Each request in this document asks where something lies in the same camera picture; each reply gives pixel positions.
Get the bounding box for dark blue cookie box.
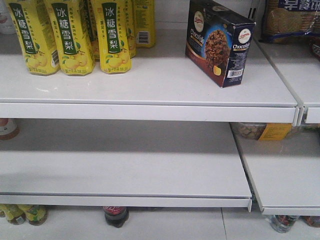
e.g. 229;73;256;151
185;0;256;88

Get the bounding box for white shelf board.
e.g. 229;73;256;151
231;127;320;216
254;36;320;125
0;29;299;124
0;119;252;208

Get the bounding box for yellow labelled snack jar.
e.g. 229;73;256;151
230;122;299;141

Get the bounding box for cola bottle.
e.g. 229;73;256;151
103;206;129;228

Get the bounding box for yellow pear drink bottle rear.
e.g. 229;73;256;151
133;0;156;48

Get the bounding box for yellow pear drink bottle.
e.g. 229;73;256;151
133;0;156;48
91;0;132;75
4;0;60;76
44;0;96;76

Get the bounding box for yellow pear drink bottle middle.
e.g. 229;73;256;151
44;0;96;76

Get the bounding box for yellow pear drink bottle right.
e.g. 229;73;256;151
91;0;132;75

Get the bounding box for white right lower shelf board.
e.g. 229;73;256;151
231;127;320;216

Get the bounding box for white right upper shelf board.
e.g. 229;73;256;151
254;36;320;125

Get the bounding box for peach drink bottle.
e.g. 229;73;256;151
0;118;20;141

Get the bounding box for green tea bottle right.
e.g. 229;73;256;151
18;204;48;226

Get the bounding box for green tea bottle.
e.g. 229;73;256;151
18;204;48;226
0;203;26;225

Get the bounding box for biscuit bag blue trim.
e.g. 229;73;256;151
261;0;320;44

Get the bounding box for yellow pear drink bottle left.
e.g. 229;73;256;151
4;0;60;76

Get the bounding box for clear bottle red label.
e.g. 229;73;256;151
270;215;300;234

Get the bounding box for green tea bottle left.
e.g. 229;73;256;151
0;203;26;225

